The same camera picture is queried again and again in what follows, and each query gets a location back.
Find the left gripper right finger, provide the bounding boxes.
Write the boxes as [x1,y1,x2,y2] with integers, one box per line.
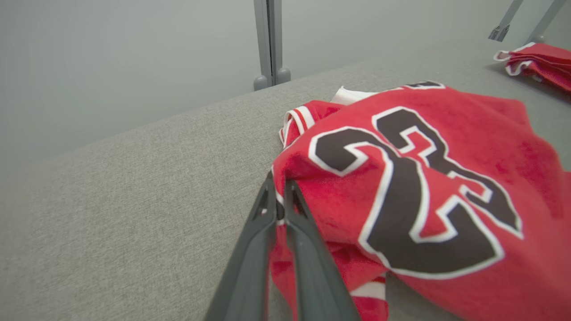
[283,180,361,321]

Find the grey metal partition post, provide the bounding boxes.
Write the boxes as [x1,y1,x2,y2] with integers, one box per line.
[253,0,283,85]

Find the red shorts with white stripe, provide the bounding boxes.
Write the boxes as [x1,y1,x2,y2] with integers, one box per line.
[493,42,571,92]

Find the red basketball jersey number 23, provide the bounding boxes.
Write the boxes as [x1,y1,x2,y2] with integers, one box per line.
[268,80,571,321]

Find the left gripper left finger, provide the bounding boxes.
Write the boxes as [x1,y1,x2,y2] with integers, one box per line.
[204,172,277,321]

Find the grey metal stand leg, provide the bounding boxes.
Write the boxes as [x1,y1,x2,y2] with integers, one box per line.
[525,0,568,44]
[488,0,525,42]

